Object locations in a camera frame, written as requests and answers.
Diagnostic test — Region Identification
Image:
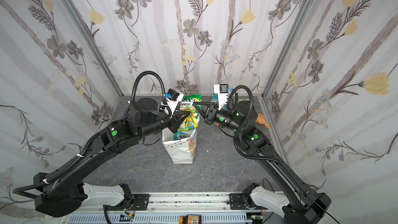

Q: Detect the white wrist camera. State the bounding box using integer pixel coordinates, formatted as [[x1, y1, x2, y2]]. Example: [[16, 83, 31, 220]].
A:
[[165, 89, 184, 113], [214, 84, 233, 110]]

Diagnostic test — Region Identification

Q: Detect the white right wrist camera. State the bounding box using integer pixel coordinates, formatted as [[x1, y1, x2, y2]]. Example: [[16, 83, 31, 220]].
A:
[[214, 84, 233, 110]]

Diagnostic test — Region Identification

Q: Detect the white patterned paper bag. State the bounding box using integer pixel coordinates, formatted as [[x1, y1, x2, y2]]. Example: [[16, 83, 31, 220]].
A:
[[162, 129, 197, 164]]

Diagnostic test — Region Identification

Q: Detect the green Fox's bag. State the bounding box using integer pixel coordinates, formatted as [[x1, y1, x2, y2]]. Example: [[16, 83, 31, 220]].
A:
[[174, 94, 203, 141]]

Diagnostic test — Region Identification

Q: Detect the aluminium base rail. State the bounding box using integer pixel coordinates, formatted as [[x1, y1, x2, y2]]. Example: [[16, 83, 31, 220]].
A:
[[57, 190, 289, 224]]

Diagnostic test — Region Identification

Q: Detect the orange snack bag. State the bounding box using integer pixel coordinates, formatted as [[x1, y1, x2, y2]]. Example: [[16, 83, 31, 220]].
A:
[[256, 114, 271, 128]]

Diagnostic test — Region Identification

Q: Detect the orange black device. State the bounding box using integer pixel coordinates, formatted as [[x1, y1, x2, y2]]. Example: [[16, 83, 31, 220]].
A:
[[179, 214, 202, 224]]

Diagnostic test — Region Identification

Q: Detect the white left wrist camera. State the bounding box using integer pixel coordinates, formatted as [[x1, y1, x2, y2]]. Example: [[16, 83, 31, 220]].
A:
[[165, 89, 184, 113]]

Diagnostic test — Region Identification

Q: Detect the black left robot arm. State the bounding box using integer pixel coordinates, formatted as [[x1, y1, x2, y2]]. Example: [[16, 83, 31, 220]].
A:
[[13, 71, 190, 217]]

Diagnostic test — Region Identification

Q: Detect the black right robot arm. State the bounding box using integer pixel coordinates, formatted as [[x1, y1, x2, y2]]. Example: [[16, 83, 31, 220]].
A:
[[193, 85, 331, 224]]

